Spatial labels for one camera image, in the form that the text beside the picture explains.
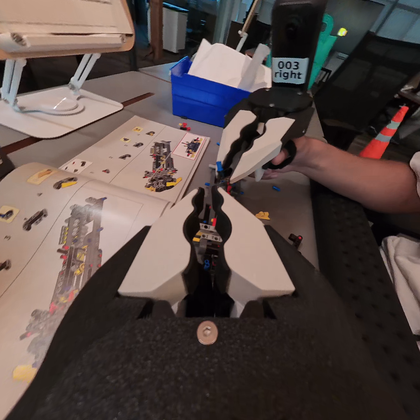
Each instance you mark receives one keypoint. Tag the person's right forearm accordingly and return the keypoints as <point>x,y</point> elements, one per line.
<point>361,174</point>

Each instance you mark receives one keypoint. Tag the curved black wooden lamp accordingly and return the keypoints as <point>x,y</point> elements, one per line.
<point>244,29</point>

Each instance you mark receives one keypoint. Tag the black mesh office chair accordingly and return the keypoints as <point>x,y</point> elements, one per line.
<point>361,82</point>

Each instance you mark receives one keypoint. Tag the small yellow lego piece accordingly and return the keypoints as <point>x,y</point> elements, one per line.
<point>262,215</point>

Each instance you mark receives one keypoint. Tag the lego instruction booklet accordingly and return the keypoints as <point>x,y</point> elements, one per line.
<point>114,157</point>

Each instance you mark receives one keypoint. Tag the orange traffic cone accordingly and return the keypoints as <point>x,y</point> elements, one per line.
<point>380,141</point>

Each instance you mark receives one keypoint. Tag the lego car chassis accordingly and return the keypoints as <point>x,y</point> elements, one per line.
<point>210,236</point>

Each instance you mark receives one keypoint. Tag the teal tote bag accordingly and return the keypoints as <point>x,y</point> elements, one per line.
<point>323,49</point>

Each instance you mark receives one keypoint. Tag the black lego beam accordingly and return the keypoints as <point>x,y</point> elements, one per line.
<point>294,239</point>

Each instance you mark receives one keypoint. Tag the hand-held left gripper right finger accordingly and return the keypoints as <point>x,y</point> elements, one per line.
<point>256,262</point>

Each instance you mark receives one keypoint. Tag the small red black lego cluster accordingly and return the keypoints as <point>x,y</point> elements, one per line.
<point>184,125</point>

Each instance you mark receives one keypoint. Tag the white cabinet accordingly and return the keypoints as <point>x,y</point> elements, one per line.
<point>175,29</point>

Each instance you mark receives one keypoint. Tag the blue plastic bin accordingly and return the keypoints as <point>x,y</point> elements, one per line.
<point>197,95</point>

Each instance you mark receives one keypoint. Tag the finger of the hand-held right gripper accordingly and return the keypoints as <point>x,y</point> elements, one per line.
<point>265,144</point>
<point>231,134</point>

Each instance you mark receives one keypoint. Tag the person's right hand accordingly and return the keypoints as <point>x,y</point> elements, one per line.
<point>305,157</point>

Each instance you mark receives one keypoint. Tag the white paper bags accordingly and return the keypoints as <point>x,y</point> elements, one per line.
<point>216,62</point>

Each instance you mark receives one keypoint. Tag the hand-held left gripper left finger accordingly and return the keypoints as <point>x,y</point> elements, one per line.
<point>157,262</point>

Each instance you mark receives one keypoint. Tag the white stand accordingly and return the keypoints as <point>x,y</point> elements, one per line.
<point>49,121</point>

